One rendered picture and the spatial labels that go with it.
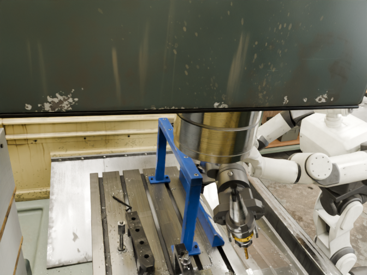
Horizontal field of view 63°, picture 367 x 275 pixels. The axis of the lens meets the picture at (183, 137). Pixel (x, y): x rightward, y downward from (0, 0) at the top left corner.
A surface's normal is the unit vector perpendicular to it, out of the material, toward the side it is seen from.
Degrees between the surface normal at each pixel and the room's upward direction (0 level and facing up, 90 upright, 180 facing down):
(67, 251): 24
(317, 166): 60
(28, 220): 0
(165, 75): 90
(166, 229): 0
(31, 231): 0
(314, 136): 69
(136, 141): 90
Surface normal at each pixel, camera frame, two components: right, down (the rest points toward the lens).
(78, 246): 0.20, -0.62
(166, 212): 0.09, -0.89
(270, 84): 0.29, 0.46
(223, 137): 0.01, 0.45
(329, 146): -0.86, -0.28
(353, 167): 0.15, -0.05
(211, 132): -0.25, 0.42
